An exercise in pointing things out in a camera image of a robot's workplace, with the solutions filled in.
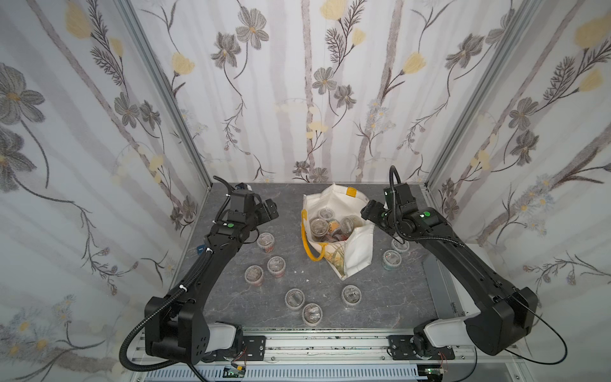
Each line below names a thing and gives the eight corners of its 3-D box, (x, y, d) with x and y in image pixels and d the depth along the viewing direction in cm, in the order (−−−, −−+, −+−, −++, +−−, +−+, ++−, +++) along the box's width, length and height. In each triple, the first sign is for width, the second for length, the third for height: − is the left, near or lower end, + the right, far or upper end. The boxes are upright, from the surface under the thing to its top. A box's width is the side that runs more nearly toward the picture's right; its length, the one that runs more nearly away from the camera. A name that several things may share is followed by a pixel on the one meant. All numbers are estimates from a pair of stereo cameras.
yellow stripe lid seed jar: (341, 308, 84) (343, 303, 79) (340, 291, 88) (341, 285, 83) (359, 308, 84) (362, 303, 79) (357, 291, 88) (360, 285, 83)
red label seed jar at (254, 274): (246, 287, 89) (243, 281, 84) (249, 272, 93) (246, 265, 88) (264, 287, 89) (261, 281, 84) (266, 272, 93) (263, 265, 88)
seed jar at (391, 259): (380, 271, 93) (384, 264, 88) (377, 257, 97) (381, 249, 92) (398, 271, 93) (403, 264, 88) (394, 257, 97) (399, 249, 92)
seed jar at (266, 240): (258, 252, 98) (255, 245, 93) (260, 239, 102) (257, 231, 97) (273, 252, 98) (271, 245, 93) (275, 239, 102) (273, 231, 97)
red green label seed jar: (285, 312, 83) (284, 307, 78) (287, 294, 87) (285, 288, 82) (304, 312, 83) (304, 307, 78) (305, 294, 87) (304, 288, 82)
